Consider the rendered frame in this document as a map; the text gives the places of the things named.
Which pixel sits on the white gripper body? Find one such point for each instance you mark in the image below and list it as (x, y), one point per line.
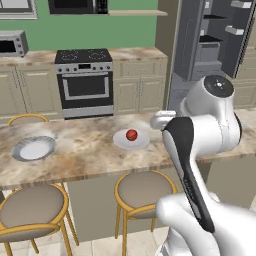
(161, 119)

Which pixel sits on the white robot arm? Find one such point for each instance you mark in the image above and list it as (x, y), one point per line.
(213, 130)

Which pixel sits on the red onion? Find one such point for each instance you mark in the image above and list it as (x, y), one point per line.
(132, 134)

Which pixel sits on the grey fridge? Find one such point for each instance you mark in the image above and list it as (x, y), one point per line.
(190, 40)

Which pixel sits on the dark grey fridge door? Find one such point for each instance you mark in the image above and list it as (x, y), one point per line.
(238, 46)

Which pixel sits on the beige cupboard run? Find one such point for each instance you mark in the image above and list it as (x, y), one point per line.
(30, 90)
(140, 86)
(246, 83)

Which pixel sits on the yellow stool with grey seat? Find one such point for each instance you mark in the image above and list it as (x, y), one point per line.
(30, 206)
(28, 116)
(143, 191)

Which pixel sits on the black and silver oven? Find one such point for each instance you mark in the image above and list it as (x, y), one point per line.
(85, 86)

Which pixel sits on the grey rimmed white plate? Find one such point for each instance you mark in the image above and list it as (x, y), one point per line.
(33, 149)

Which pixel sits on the black microwave oven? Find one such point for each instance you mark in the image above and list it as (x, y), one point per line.
(75, 6)

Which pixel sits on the silver toaster oven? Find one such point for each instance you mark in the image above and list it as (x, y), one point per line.
(11, 45)

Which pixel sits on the white framed window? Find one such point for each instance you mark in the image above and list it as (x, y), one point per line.
(16, 8)

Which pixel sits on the beige wall shelf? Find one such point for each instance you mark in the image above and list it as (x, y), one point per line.
(138, 13)

